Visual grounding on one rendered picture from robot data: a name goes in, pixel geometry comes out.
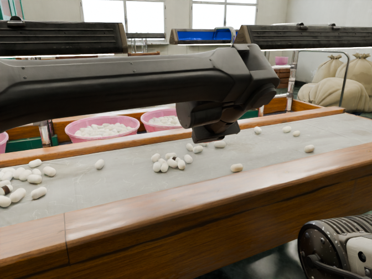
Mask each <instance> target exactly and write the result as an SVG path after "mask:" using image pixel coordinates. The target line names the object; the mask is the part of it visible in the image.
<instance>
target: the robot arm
mask: <svg viewBox="0 0 372 279"><path fill-rule="evenodd" d="M279 84H280V79H279V77H278V76H277V74H276V73H275V71H274V69H273V68H272V66H271V65H270V63H269V62H268V60H267V59H266V57H265V56H264V54H263V52H262V51H261V49H260V48H259V46H258V45H257V44H233V45H232V47H231V48H216V49H215V50H212V51H208V52H203V53H196V54H175V55H147V56H120V57H106V58H78V59H51V60H15V59H0V133H3V132H5V131H7V130H10V129H13V128H16V127H19V126H24V125H27V124H31V123H35V122H40V121H46V120H53V119H58V118H67V117H75V116H83V115H91V114H96V113H104V112H113V111H121V110H129V109H138V108H143V107H151V106H159V105H167V104H175V109H176V113H177V118H178V121H179V123H180V125H181V126H182V127H183V128H184V129H189V128H192V140H193V143H195V144H198V143H209V142H212V141H221V140H223V139H224V138H225V136H226V135H233V134H238V133H239V132H240V127H239V124H238V121H237V120H238V119H239V118H240V117H241V116H242V115H243V114H245V113H246V112H247V111H248V110H252V109H256V108H260V107H262V106H263V105H268V104H269V103H270V101H271V100H272V99H273V98H274V97H275V96H276V94H277V91H276V89H277V88H278V86H279Z"/></svg>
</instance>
